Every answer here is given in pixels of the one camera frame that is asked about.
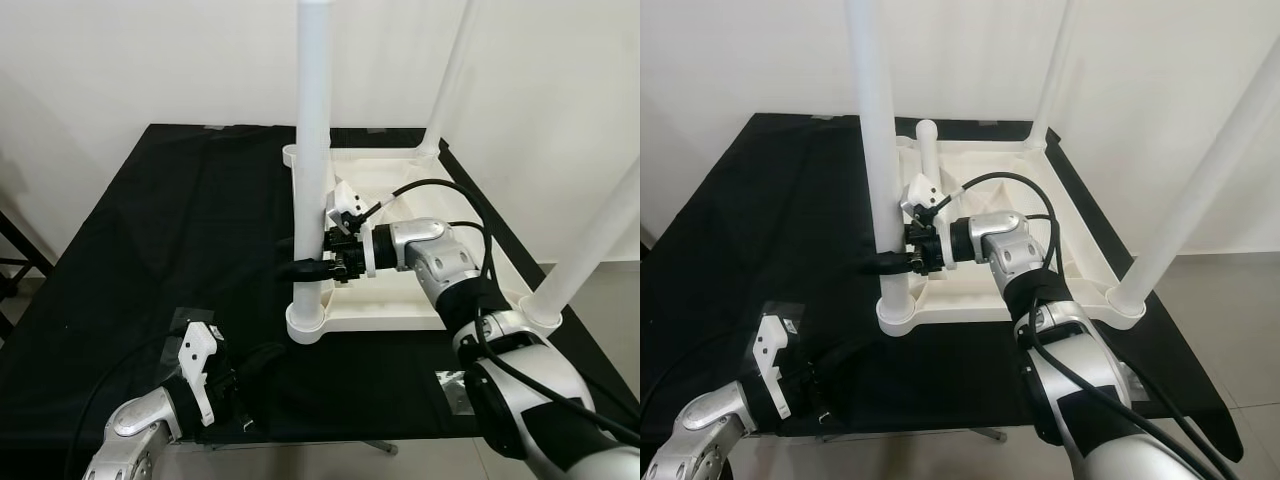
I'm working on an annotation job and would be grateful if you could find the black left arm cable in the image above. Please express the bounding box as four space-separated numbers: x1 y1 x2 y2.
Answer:
640 335 763 421
62 330 186 480

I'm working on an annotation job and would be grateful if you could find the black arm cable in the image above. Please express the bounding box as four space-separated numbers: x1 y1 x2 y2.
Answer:
640 335 763 421
365 178 641 446
62 330 186 480
940 172 1236 480

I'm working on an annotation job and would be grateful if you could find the black tablecloth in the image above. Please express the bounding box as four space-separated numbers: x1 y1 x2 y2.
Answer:
0 122 641 446
640 112 1246 466

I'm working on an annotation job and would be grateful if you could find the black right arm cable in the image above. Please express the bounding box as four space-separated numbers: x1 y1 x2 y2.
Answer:
940 172 1236 480
365 178 641 446

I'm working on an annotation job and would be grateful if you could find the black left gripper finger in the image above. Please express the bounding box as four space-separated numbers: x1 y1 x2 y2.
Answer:
240 342 291 374
820 335 876 367

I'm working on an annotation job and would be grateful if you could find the white plastic children table top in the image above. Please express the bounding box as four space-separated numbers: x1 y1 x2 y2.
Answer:
283 140 563 346
875 135 1149 336

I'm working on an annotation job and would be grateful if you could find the black stool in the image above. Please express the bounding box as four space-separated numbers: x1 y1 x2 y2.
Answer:
0 210 46 341

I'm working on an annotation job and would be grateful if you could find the grey metal table frame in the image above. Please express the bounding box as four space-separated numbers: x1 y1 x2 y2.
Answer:
815 425 1009 446
205 437 401 458

